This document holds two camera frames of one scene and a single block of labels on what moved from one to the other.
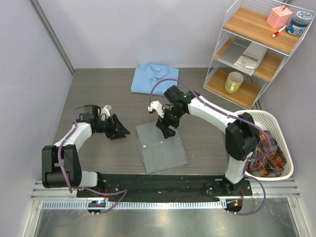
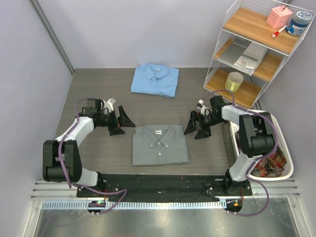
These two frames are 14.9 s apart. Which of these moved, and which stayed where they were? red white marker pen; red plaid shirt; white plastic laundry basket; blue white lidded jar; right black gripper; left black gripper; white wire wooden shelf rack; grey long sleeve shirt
Moved: right black gripper; left black gripper; grey long sleeve shirt
Stayed: white plastic laundry basket; red white marker pen; red plaid shirt; white wire wooden shelf rack; blue white lidded jar
